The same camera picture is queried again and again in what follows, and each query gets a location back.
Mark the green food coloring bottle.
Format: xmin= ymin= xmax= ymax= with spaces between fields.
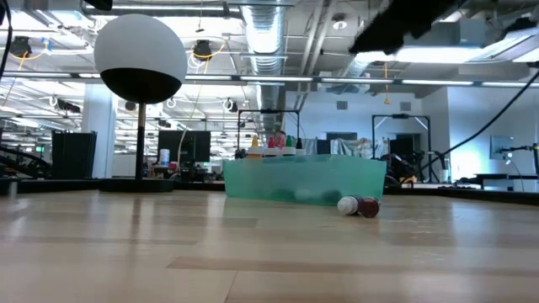
xmin=281 ymin=134 xmax=296 ymax=157

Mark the black aluminium table frame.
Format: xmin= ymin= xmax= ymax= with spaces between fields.
xmin=0 ymin=176 xmax=539 ymax=207

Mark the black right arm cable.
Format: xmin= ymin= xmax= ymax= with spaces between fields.
xmin=414 ymin=69 xmax=539 ymax=174

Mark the yellow ceiling pendant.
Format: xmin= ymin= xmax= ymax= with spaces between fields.
xmin=382 ymin=61 xmax=392 ymax=105

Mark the white globe lamp black base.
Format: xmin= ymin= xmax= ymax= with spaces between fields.
xmin=93 ymin=13 xmax=189 ymax=194

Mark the green translucent plastic tray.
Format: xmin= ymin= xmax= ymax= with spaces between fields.
xmin=221 ymin=153 xmax=387 ymax=207

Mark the grey cloth cover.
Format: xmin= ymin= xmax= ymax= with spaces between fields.
xmin=330 ymin=137 xmax=374 ymax=160

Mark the black rack cabinet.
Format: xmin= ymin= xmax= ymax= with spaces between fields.
xmin=51 ymin=130 xmax=98 ymax=180

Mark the small dropper food coloring bottle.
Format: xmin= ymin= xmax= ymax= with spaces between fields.
xmin=357 ymin=195 xmax=382 ymax=219
xmin=336 ymin=195 xmax=360 ymax=217

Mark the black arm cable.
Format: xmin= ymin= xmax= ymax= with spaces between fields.
xmin=414 ymin=69 xmax=539 ymax=174
xmin=0 ymin=0 xmax=13 ymax=83

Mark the black desk monitor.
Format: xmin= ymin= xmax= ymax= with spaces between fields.
xmin=157 ymin=129 xmax=211 ymax=164

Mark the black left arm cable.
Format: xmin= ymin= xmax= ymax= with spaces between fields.
xmin=0 ymin=0 xmax=13 ymax=83

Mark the grey wall monitor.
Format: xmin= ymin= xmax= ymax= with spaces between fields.
xmin=488 ymin=134 xmax=515 ymax=161

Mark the ceiling light strip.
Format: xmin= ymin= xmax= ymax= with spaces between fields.
xmin=0 ymin=71 xmax=539 ymax=88

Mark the black gantry frame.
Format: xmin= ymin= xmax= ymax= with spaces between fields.
xmin=237 ymin=108 xmax=302 ymax=155
xmin=371 ymin=113 xmax=431 ymax=161

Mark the silver ceiling duct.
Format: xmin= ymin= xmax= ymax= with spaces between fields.
xmin=239 ymin=0 xmax=291 ymax=131

